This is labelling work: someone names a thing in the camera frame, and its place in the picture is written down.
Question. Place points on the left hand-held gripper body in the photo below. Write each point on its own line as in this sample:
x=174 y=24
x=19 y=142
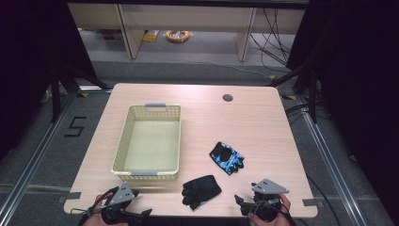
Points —
x=122 y=196

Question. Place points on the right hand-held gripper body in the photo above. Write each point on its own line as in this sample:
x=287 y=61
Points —
x=268 y=188

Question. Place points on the blue patterned fingerless glove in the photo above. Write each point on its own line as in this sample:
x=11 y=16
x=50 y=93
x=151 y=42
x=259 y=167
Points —
x=230 y=160

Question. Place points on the black fingerless glove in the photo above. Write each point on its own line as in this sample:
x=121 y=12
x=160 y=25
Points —
x=200 y=190

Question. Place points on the cream plastic basket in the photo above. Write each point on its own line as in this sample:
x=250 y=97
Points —
x=150 y=141

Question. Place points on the person's right hand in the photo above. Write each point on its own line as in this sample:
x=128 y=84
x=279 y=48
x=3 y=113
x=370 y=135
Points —
x=286 y=210

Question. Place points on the person's left hand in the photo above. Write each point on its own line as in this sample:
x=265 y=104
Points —
x=94 y=219

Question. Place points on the grey tape strip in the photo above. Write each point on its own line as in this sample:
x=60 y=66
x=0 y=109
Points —
x=310 y=202
x=72 y=195

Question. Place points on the yellow floor tape piece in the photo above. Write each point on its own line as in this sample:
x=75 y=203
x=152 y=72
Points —
x=83 y=94
x=290 y=97

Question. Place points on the grey table grommet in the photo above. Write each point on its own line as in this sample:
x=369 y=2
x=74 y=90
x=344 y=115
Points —
x=227 y=97

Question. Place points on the black metal stand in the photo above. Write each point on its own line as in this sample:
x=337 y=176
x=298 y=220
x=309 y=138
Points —
x=64 y=84
x=309 y=88

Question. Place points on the black curtain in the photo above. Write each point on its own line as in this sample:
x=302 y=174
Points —
x=357 y=78
x=28 y=62

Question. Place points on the yellow packet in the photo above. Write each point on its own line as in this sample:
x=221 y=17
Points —
x=151 y=36

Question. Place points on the aluminium floor rail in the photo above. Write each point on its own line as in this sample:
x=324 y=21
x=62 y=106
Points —
x=34 y=157
x=329 y=163

